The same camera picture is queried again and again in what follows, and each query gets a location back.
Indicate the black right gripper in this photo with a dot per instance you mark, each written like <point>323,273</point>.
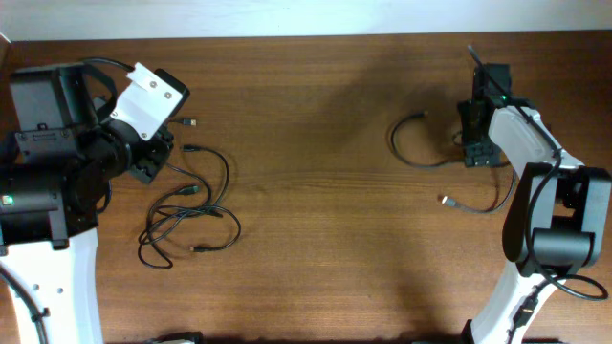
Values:
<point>481,154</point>

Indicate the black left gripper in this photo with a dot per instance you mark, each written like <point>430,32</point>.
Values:
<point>163,147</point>

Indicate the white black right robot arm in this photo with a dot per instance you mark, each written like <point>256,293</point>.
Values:
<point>555,223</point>

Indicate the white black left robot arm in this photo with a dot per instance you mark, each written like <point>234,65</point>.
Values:
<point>77,132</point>

